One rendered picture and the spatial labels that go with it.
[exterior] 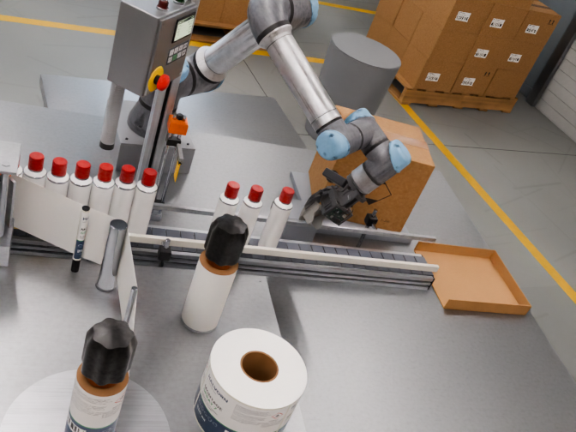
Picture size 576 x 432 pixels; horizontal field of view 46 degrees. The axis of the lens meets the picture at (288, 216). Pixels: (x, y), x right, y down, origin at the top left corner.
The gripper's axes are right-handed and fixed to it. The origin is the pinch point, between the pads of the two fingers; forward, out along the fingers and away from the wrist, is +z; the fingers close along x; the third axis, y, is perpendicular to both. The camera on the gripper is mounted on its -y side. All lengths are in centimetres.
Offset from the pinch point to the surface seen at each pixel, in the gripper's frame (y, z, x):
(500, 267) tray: -1, -26, 71
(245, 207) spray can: 6.9, 2.5, -21.3
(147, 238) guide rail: 10.9, 23.4, -36.1
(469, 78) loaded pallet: -292, -20, 255
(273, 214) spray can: 5.9, 0.3, -12.7
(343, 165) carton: -18.7, -12.6, 9.5
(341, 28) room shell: -408, 49, 216
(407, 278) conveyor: 11.3, -9.6, 33.7
